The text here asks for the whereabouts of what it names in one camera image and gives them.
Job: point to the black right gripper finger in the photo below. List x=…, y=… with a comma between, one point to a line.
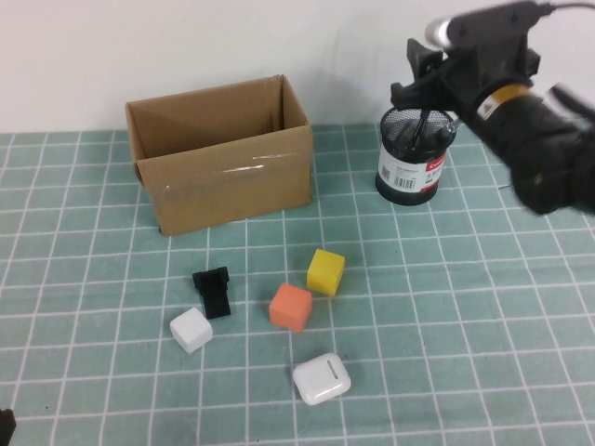
x=424, y=58
x=418, y=95

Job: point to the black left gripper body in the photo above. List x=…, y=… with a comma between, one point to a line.
x=7, y=429

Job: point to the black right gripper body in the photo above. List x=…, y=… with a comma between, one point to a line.
x=488, y=74

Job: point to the black pen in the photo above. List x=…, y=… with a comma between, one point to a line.
x=419, y=132

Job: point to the yellow cube block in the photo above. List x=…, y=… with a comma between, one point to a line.
x=325, y=274

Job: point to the orange cube block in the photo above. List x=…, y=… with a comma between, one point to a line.
x=290, y=306

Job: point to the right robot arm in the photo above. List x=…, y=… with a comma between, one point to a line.
x=548, y=153

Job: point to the black mesh pen holder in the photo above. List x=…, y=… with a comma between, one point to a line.
x=400, y=186

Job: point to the white cube block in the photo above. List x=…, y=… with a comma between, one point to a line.
x=190, y=330

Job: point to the brown cardboard box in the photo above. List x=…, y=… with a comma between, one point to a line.
x=223, y=190

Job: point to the green checkered tablecloth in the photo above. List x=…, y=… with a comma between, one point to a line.
x=465, y=371

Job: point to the white earbuds case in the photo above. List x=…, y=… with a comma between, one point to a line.
x=321, y=378

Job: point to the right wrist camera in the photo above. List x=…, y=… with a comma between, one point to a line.
x=488, y=21

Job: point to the black plastic bracket part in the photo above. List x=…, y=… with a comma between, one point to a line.
x=215, y=295

